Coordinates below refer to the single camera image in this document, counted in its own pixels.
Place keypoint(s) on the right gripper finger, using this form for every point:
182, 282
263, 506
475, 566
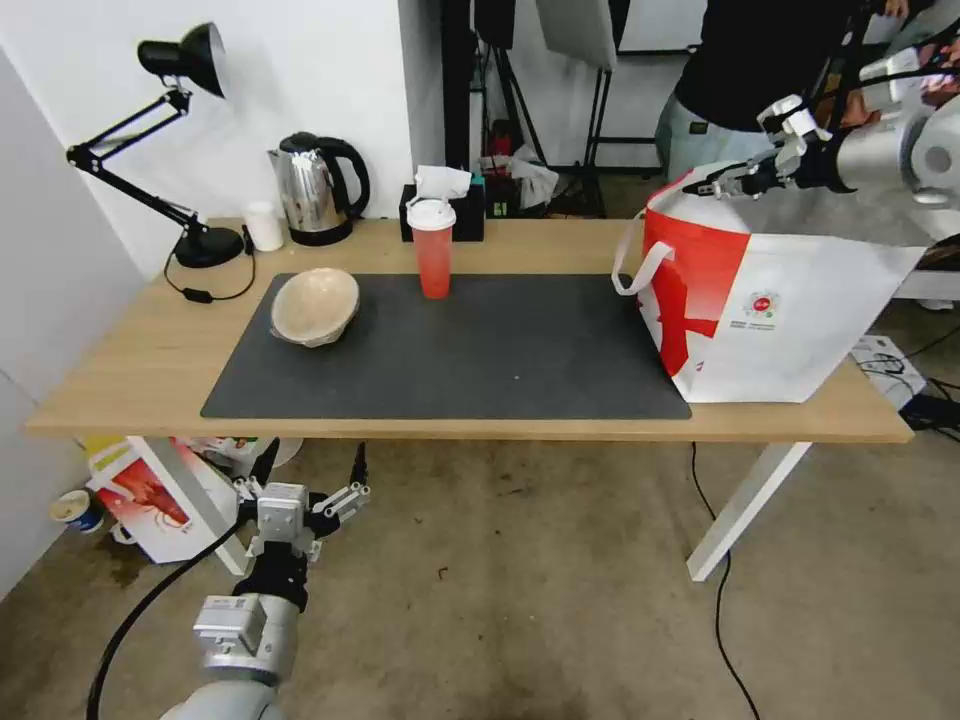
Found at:
726, 176
724, 191

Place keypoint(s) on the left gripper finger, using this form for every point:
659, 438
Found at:
345, 502
259, 469

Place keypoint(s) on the white and red takeout bag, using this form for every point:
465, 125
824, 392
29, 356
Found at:
787, 315

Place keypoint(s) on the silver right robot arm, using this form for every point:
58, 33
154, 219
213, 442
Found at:
892, 150

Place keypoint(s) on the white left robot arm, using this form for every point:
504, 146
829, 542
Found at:
232, 675

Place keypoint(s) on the white plastic bag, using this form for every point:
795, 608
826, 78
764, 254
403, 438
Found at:
534, 180

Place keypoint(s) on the white and red carton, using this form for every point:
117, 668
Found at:
161, 510

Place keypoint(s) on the person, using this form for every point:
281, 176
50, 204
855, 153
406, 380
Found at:
742, 67

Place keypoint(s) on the beige paper bowl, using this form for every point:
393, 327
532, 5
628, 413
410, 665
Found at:
315, 304

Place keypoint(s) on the instant noodle cup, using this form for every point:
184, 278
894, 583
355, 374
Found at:
75, 511

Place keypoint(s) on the dark grey desk mat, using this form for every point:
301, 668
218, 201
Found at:
465, 352

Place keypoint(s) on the wooden table with white legs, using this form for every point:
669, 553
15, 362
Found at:
540, 247

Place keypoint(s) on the white softbox panel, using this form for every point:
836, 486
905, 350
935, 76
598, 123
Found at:
577, 30

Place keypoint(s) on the black tripod stand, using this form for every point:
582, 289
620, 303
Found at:
514, 97

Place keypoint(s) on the black and green box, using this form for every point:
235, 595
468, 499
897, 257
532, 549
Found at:
495, 199

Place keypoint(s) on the black desk lamp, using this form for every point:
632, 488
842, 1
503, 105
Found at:
199, 244

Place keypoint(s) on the small white jar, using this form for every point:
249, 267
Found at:
264, 226

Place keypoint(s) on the black tissue box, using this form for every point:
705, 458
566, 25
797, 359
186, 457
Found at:
469, 214

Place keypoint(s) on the red cup with white lid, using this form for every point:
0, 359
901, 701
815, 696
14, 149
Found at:
433, 255

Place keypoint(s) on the white tissue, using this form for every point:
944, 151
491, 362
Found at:
442, 182

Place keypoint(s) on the steel electric kettle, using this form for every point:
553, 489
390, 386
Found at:
311, 187

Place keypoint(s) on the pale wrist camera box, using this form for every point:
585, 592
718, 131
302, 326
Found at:
791, 120
283, 514

